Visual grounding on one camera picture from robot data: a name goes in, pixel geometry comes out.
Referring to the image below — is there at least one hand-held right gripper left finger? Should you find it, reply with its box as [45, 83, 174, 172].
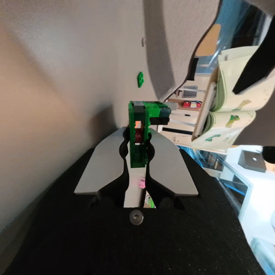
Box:
[74, 126, 130, 208]

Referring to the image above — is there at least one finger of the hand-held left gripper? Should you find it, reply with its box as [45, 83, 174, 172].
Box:
[142, 0, 222, 102]
[233, 0, 275, 95]

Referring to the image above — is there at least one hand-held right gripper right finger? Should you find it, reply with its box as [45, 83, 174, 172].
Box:
[145, 128, 199, 208]

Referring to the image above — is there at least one green lego build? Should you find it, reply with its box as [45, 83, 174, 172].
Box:
[128, 101, 179, 168]

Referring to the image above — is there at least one tan board acrylic stand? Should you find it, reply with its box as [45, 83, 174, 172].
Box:
[196, 24, 222, 57]

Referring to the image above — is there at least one green cardboard box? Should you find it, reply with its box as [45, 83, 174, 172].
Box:
[144, 193, 156, 208]

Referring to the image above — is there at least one small tablet monitor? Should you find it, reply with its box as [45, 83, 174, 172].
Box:
[181, 86, 198, 98]

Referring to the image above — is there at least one open instruction booklet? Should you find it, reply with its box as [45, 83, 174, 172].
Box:
[191, 46, 275, 151]

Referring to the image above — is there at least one white book stand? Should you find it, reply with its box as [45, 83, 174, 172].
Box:
[162, 83, 217, 142]

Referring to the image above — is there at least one black square box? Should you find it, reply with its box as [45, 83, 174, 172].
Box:
[238, 150, 267, 173]

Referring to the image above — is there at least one black fuzzy microphone cover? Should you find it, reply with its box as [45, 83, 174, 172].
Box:
[262, 146, 275, 165]

